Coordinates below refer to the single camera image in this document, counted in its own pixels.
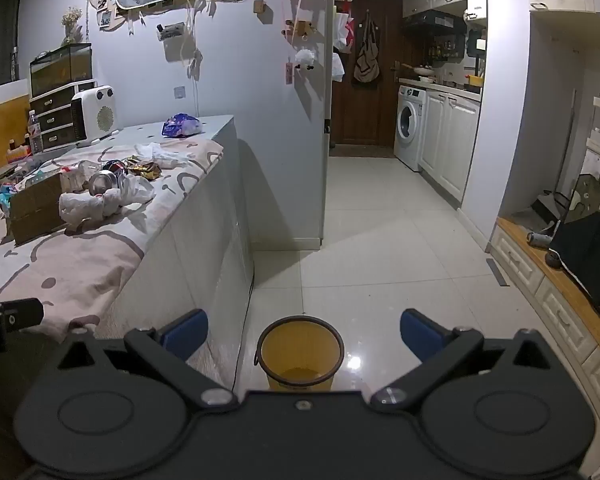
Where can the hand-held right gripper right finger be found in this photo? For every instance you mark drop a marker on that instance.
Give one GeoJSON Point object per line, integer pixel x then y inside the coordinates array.
{"type": "Point", "coordinates": [422, 334]}

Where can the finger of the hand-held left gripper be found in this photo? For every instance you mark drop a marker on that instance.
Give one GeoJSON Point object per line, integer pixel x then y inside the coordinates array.
{"type": "Point", "coordinates": [22, 312]}

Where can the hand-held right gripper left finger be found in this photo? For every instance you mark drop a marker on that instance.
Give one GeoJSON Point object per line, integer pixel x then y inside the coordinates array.
{"type": "Point", "coordinates": [185, 334]}

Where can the brown cardboard box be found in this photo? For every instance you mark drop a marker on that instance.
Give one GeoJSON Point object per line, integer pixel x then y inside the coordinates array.
{"type": "Point", "coordinates": [32, 212]}

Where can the yellow bin with brown rim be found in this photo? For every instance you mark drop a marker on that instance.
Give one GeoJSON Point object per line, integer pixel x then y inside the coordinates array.
{"type": "Point", "coordinates": [300, 347]}

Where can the teal plastic wrapper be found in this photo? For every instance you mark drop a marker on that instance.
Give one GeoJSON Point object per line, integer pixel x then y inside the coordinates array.
{"type": "Point", "coordinates": [4, 195]}

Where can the white plastic bag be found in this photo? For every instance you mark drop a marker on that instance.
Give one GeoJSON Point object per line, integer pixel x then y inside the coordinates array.
{"type": "Point", "coordinates": [341, 30]}
{"type": "Point", "coordinates": [82, 207]}

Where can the clear plastic bag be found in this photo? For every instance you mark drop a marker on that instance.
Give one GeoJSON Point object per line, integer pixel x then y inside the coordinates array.
{"type": "Point", "coordinates": [139, 190]}

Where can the silver metal can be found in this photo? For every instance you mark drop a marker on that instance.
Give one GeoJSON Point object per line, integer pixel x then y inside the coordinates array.
{"type": "Point", "coordinates": [102, 182]}

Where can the gold snack wrapper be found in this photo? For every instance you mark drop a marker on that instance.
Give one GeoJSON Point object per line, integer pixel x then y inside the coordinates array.
{"type": "Point", "coordinates": [145, 167]}

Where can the dark crushed drink can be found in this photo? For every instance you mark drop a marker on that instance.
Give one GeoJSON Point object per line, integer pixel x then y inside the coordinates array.
{"type": "Point", "coordinates": [114, 166]}

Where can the white tissue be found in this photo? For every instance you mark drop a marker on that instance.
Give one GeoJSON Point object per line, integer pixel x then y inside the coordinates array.
{"type": "Point", "coordinates": [162, 154]}

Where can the pink printed blanket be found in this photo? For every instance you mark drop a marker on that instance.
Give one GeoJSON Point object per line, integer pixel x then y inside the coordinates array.
{"type": "Point", "coordinates": [95, 255]}

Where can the white counter cabinet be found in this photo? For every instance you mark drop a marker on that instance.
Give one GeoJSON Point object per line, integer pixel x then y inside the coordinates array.
{"type": "Point", "coordinates": [195, 230]}

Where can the wooden-top bench with drawers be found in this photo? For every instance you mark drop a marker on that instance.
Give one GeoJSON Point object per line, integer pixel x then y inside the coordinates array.
{"type": "Point", "coordinates": [545, 280]}

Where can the grey metal canister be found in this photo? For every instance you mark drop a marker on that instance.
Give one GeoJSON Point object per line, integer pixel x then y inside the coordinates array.
{"type": "Point", "coordinates": [539, 240]}

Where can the clear water bottle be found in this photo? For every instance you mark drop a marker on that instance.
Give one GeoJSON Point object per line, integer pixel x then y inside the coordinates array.
{"type": "Point", "coordinates": [34, 135]}

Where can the dark dustpan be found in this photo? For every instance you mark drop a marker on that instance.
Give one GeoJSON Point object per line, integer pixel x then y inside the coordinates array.
{"type": "Point", "coordinates": [550, 206]}

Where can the black printed cloth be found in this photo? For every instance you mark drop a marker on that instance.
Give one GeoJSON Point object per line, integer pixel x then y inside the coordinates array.
{"type": "Point", "coordinates": [592, 250]}

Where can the dark drawer chest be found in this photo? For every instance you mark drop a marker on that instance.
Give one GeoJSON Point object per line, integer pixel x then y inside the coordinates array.
{"type": "Point", "coordinates": [52, 120]}

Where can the white kitchen base cabinets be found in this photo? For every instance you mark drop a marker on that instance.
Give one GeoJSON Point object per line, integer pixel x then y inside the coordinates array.
{"type": "Point", "coordinates": [450, 140]}

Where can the purple plastic bag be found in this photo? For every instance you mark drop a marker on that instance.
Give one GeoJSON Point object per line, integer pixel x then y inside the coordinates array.
{"type": "Point", "coordinates": [180, 125]}

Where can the white washing machine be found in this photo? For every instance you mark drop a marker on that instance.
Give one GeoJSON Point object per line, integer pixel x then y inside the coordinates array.
{"type": "Point", "coordinates": [410, 125]}

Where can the white fan heater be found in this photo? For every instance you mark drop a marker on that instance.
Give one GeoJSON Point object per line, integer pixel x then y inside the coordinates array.
{"type": "Point", "coordinates": [97, 115]}

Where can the brown wooden door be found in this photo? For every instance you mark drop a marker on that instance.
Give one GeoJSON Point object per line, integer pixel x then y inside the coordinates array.
{"type": "Point", "coordinates": [367, 105]}

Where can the glass fish tank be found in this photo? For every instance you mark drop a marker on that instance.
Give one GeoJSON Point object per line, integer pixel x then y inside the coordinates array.
{"type": "Point", "coordinates": [60, 70]}

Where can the yellow kitchen container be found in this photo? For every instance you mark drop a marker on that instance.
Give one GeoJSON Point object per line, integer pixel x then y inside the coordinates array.
{"type": "Point", "coordinates": [475, 80]}

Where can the frying pan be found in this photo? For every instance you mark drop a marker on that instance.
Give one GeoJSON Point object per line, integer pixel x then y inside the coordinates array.
{"type": "Point", "coordinates": [422, 69]}

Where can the brown hanging bag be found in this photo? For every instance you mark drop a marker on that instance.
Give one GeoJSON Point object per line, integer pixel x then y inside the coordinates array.
{"type": "Point", "coordinates": [366, 60]}

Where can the pink hanging tag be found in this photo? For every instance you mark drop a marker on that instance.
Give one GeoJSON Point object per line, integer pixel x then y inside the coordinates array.
{"type": "Point", "coordinates": [289, 73]}

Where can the dried flower bunch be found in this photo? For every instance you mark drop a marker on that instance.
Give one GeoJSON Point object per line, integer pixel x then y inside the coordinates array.
{"type": "Point", "coordinates": [71, 22]}

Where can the white plush toy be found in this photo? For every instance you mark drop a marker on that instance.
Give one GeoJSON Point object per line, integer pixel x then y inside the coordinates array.
{"type": "Point", "coordinates": [305, 58]}

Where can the black range hood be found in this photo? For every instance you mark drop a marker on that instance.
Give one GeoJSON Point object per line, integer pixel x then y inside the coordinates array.
{"type": "Point", "coordinates": [432, 22]}

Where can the white hanging plastic bag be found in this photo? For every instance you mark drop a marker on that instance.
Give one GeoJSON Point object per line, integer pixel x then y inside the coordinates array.
{"type": "Point", "coordinates": [341, 30]}

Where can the white wall socket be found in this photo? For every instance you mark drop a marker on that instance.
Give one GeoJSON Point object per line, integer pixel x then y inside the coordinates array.
{"type": "Point", "coordinates": [180, 92]}

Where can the grey wall pouch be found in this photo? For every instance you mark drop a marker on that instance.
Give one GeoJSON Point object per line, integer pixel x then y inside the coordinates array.
{"type": "Point", "coordinates": [171, 31]}

